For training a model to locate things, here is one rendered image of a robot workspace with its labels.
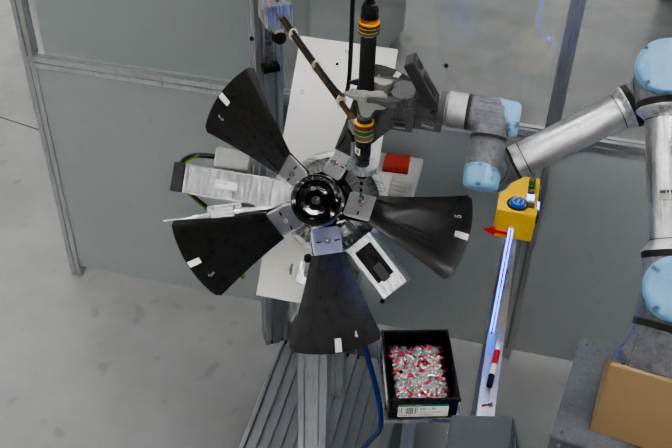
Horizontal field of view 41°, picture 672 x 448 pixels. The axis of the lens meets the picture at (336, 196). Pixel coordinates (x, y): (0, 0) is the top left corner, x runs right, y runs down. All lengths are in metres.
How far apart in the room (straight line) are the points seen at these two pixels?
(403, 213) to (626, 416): 0.65
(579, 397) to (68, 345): 2.05
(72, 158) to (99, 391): 0.83
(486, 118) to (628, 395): 0.61
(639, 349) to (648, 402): 0.10
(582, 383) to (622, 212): 0.99
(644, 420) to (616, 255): 1.19
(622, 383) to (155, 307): 2.13
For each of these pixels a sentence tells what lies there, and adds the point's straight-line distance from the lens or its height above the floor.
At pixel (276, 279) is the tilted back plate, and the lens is 2.34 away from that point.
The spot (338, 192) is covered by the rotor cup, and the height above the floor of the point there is 1.24.
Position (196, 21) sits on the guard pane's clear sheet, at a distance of 2.81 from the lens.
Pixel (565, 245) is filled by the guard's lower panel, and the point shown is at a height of 0.58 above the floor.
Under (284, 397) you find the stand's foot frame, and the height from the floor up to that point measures 0.08.
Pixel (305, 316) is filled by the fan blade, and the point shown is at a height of 1.01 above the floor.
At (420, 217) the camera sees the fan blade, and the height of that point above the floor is 1.18.
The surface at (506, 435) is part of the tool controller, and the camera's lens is 1.58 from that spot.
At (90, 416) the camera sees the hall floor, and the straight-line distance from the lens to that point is 3.24.
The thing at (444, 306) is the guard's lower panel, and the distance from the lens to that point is 3.24.
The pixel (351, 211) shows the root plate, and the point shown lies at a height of 1.19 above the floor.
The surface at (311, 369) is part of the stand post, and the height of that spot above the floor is 0.47.
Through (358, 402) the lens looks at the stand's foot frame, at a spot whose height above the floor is 0.08.
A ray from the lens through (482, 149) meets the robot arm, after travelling 1.83.
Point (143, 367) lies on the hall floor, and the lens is 3.34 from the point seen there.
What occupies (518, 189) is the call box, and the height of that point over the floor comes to 1.07.
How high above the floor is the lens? 2.50
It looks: 39 degrees down
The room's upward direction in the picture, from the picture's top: 2 degrees clockwise
